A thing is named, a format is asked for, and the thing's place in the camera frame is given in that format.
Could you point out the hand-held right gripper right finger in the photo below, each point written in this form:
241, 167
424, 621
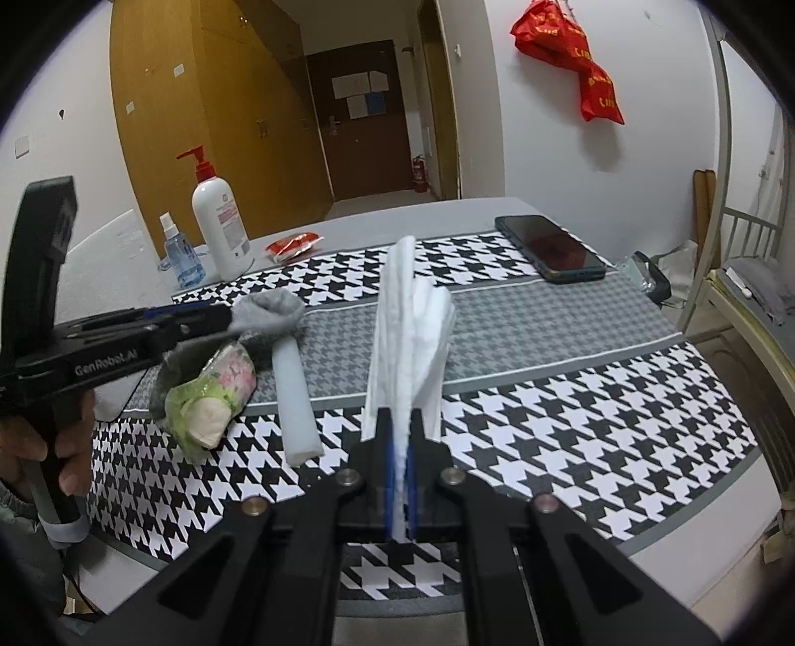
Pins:
431, 491

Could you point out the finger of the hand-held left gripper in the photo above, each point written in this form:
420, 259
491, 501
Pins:
205, 322
158, 312

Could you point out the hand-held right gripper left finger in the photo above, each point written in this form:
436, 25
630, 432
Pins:
379, 491

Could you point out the grey sock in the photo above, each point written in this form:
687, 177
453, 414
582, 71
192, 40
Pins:
273, 314

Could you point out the green floral tissue pack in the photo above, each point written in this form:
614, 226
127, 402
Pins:
211, 397

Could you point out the white foam cylinder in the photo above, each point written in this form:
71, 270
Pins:
295, 404

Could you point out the person's left forearm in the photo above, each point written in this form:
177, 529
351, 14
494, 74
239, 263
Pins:
25, 546

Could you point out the person's left hand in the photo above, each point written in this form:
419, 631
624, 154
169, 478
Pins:
74, 447

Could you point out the white red pump lotion bottle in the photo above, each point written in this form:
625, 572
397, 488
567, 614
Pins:
217, 223

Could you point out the red snack packet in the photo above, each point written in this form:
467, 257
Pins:
292, 245

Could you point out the wooden wardrobe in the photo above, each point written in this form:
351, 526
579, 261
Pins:
186, 124

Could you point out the dark brown entrance door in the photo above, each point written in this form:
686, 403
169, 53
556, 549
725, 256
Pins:
372, 155

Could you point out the red fire extinguisher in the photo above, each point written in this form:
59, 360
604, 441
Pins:
420, 175

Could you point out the white paper sheet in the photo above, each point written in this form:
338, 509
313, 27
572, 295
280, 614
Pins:
379, 81
356, 107
351, 86

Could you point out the black smartphone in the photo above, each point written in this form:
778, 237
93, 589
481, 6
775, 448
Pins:
553, 248

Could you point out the blue paper sheet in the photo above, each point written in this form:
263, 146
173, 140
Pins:
376, 104

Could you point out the grey folded cloth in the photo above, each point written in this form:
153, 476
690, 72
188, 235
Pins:
754, 286

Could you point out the wooden boards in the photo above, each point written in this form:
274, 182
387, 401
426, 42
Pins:
704, 211

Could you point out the red printed plastic bag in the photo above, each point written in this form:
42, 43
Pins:
546, 34
602, 96

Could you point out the metal bunk bed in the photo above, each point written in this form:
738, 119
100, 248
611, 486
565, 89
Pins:
730, 155

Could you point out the white wall switch plate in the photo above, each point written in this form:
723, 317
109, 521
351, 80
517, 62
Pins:
22, 146

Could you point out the brown side door frame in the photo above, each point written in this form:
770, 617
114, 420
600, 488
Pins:
444, 112

